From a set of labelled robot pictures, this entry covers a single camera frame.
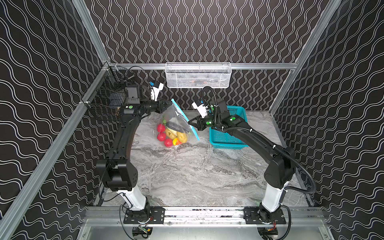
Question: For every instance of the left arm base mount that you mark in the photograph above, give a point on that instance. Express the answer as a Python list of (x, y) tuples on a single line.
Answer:
[(144, 216)]

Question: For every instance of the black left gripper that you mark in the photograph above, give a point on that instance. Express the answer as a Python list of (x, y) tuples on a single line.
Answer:
[(163, 106)]

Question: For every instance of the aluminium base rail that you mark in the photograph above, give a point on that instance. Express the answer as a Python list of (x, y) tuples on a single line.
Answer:
[(200, 217)]

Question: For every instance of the small orange fruit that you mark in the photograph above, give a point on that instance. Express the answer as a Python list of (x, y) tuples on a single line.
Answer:
[(176, 142)]

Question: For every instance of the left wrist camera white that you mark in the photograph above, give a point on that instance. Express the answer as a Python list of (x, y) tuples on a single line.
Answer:
[(155, 88)]

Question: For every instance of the clear wall-mounted basket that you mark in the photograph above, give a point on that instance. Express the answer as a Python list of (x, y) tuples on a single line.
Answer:
[(216, 75)]

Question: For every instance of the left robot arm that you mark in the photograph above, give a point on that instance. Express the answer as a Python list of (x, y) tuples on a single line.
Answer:
[(116, 170)]

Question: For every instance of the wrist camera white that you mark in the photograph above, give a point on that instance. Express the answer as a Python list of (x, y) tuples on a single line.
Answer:
[(155, 88), (201, 108)]

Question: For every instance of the yellow potato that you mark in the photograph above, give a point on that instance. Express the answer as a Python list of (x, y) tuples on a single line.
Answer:
[(182, 137)]

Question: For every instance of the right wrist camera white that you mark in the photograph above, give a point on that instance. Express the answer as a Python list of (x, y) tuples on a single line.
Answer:
[(201, 108)]

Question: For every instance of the red tomato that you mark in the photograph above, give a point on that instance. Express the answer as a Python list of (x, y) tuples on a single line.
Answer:
[(161, 128), (161, 137)]

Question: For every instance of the clear zip top bag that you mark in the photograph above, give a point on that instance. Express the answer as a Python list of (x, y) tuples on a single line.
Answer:
[(176, 115)]

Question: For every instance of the teal plastic basket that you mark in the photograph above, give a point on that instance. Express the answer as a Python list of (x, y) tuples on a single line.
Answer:
[(221, 140)]

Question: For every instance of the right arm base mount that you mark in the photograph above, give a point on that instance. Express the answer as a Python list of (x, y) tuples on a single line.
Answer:
[(261, 216)]

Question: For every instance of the yellow lemon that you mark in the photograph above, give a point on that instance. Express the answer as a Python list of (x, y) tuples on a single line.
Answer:
[(171, 134)]

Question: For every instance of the black wire wall basket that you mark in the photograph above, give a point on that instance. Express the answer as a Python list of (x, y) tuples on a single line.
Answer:
[(110, 95)]

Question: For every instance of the dark red apple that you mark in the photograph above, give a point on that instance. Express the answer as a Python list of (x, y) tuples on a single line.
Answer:
[(168, 143)]

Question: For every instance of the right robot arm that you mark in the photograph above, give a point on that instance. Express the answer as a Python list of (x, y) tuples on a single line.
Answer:
[(281, 161)]

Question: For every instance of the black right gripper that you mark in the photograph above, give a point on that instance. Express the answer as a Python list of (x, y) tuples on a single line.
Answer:
[(202, 122)]

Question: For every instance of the dark eggplant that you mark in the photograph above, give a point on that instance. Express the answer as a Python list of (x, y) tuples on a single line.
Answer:
[(177, 127)]

